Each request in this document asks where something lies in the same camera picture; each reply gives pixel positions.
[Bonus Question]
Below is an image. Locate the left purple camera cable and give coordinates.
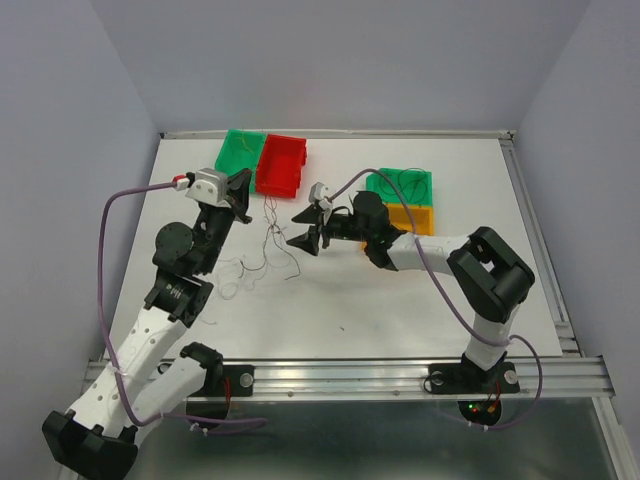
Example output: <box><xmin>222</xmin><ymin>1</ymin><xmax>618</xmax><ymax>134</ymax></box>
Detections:
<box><xmin>95</xmin><ymin>174</ymin><xmax>269</xmax><ymax>437</ymax></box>

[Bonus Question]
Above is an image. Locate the yellow plastic bin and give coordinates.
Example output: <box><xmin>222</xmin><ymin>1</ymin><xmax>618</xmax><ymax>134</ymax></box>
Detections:
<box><xmin>359</xmin><ymin>202</ymin><xmax>436</xmax><ymax>251</ymax></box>

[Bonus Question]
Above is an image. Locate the aluminium rail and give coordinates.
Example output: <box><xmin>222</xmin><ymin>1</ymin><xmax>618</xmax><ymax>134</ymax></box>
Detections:
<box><xmin>79</xmin><ymin>355</ymin><xmax>617</xmax><ymax>401</ymax></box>
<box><xmin>499</xmin><ymin>130</ymin><xmax>584</xmax><ymax>357</ymax></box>

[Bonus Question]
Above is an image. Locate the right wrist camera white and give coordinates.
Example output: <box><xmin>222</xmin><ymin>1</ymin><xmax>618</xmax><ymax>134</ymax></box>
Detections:
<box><xmin>309</xmin><ymin>182</ymin><xmax>333</xmax><ymax>221</ymax></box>

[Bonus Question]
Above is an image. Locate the red plastic bin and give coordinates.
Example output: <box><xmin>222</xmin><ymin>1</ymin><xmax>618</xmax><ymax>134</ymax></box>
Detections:
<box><xmin>255</xmin><ymin>134</ymin><xmax>307</xmax><ymax>199</ymax></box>

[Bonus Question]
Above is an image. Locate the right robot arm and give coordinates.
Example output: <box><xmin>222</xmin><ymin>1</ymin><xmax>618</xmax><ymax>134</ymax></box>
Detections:
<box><xmin>286</xmin><ymin>191</ymin><xmax>535</xmax><ymax>390</ymax></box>

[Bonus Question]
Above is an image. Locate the aluminium right rail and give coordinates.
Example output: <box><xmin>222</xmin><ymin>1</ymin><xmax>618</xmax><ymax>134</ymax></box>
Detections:
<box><xmin>499</xmin><ymin>130</ymin><xmax>584</xmax><ymax>357</ymax></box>

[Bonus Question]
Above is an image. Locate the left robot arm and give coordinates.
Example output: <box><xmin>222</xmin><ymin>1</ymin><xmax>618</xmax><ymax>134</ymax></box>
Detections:
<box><xmin>42</xmin><ymin>168</ymin><xmax>252</xmax><ymax>479</ymax></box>

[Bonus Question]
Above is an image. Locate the dark wire in green bin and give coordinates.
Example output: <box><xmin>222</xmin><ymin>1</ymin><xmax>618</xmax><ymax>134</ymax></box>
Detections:
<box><xmin>377</xmin><ymin>167</ymin><xmax>431</xmax><ymax>204</ymax></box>

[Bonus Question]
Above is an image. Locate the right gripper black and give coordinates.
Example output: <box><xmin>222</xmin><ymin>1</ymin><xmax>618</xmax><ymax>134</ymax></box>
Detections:
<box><xmin>286</xmin><ymin>204</ymin><xmax>372</xmax><ymax>256</ymax></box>

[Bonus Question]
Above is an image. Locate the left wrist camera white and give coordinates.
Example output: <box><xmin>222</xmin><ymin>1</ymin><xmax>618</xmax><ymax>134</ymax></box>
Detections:
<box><xmin>173</xmin><ymin>168</ymin><xmax>230</xmax><ymax>208</ymax></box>

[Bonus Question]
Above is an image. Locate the green plastic bin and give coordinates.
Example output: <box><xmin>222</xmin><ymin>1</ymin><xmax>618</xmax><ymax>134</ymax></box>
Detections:
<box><xmin>214</xmin><ymin>129</ymin><xmax>267</xmax><ymax>175</ymax></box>
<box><xmin>365</xmin><ymin>167</ymin><xmax>433</xmax><ymax>207</ymax></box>

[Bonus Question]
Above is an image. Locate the wire bundle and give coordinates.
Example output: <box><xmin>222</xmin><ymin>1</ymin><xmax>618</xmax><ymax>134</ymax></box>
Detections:
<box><xmin>212</xmin><ymin>194</ymin><xmax>304</xmax><ymax>301</ymax></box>

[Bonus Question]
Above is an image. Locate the purple camera cable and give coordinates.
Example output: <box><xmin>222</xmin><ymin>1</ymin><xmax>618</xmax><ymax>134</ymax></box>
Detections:
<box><xmin>95</xmin><ymin>174</ymin><xmax>269</xmax><ymax>437</ymax></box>
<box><xmin>327</xmin><ymin>168</ymin><xmax>545</xmax><ymax>434</ymax></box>

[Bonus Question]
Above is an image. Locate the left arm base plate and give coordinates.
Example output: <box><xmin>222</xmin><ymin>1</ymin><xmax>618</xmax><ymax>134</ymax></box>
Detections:
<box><xmin>187</xmin><ymin>364</ymin><xmax>255</xmax><ymax>399</ymax></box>

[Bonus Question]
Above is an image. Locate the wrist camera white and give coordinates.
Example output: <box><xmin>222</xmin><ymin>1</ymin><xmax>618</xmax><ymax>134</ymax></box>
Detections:
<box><xmin>309</xmin><ymin>182</ymin><xmax>333</xmax><ymax>221</ymax></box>
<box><xmin>173</xmin><ymin>168</ymin><xmax>230</xmax><ymax>208</ymax></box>

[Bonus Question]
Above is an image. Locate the left green plastic bin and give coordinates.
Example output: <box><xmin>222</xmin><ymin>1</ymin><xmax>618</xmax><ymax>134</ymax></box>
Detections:
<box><xmin>214</xmin><ymin>129</ymin><xmax>267</xmax><ymax>175</ymax></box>

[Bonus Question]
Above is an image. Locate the right green plastic bin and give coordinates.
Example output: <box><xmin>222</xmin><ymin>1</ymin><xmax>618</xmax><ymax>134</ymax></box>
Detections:
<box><xmin>365</xmin><ymin>167</ymin><xmax>433</xmax><ymax>207</ymax></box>

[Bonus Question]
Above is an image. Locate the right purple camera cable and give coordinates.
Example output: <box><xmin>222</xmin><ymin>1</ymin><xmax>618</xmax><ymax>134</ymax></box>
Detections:
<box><xmin>327</xmin><ymin>168</ymin><xmax>545</xmax><ymax>434</ymax></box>

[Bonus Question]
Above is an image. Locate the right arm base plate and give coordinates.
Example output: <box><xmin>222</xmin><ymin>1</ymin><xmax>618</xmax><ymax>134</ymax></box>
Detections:
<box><xmin>427</xmin><ymin>362</ymin><xmax>520</xmax><ymax>395</ymax></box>

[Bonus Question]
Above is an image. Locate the aluminium front rail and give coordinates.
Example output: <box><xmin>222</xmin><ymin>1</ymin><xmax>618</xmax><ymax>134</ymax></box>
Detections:
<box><xmin>79</xmin><ymin>355</ymin><xmax>617</xmax><ymax>401</ymax></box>

